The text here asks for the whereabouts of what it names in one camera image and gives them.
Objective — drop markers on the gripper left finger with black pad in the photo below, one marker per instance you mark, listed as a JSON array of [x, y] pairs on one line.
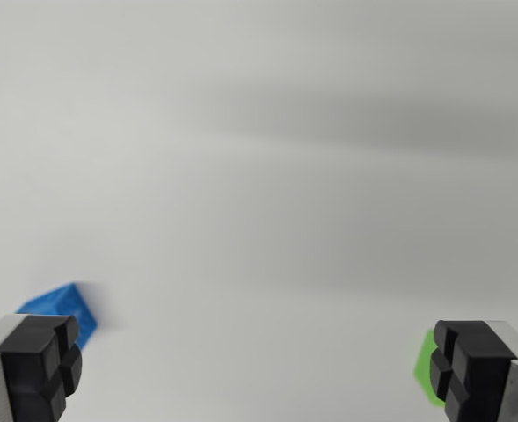
[[30, 365]]

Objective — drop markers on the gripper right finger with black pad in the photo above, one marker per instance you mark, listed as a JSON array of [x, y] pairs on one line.
[[478, 369]]

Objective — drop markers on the blue soft toy cube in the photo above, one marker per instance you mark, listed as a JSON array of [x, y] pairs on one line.
[[69, 303]]

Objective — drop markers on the green soft toy cube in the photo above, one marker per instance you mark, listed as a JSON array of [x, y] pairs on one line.
[[425, 365]]

